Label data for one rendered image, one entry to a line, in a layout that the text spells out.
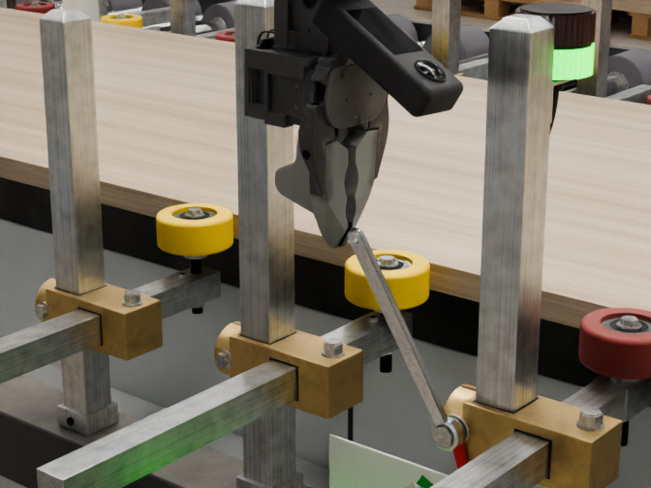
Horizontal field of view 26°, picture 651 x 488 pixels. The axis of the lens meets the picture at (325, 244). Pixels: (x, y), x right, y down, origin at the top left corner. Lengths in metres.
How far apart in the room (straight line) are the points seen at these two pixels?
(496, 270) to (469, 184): 0.54
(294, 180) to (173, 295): 0.42
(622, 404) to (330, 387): 0.24
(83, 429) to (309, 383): 0.33
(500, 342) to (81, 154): 0.49
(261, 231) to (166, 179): 0.43
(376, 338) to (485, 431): 0.22
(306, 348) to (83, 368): 0.30
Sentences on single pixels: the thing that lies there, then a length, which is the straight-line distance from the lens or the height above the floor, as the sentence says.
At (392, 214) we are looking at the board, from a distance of 1.49.
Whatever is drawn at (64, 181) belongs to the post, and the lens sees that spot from 1.39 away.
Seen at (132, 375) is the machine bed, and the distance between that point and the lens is 1.74.
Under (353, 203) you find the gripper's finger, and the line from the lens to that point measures 1.07.
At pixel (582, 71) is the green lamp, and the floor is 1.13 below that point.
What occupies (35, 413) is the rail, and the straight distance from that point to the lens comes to 1.53.
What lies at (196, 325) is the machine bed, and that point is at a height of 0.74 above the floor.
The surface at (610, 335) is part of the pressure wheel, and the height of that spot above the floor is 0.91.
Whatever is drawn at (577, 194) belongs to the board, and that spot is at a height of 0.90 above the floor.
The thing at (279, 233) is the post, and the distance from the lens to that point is 1.22.
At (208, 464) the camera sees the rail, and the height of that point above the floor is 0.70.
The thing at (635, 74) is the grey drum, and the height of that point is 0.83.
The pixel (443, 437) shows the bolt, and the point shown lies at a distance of 1.12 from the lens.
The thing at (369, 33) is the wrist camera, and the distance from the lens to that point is 1.00.
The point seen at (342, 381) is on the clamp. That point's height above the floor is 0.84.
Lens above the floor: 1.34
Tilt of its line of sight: 18 degrees down
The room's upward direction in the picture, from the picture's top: straight up
